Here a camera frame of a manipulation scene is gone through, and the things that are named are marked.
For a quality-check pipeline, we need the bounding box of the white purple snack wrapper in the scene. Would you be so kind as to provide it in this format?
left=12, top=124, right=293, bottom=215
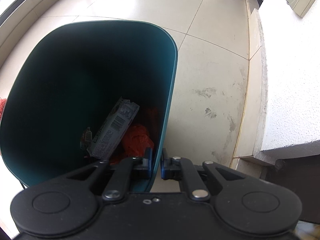
left=87, top=98, right=139, bottom=160

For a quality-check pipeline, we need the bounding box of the dark teal trash bin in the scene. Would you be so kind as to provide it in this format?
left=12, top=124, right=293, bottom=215
left=1, top=20, right=178, bottom=186

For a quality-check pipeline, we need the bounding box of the red plastic bag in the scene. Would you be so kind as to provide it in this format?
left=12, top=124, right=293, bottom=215
left=109, top=107, right=159, bottom=165

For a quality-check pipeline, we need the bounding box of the teal white snack wrapper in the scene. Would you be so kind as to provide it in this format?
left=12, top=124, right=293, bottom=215
left=80, top=127, right=93, bottom=150

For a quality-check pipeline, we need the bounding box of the red fuzzy slipper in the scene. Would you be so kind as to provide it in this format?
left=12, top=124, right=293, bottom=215
left=0, top=99, right=7, bottom=120

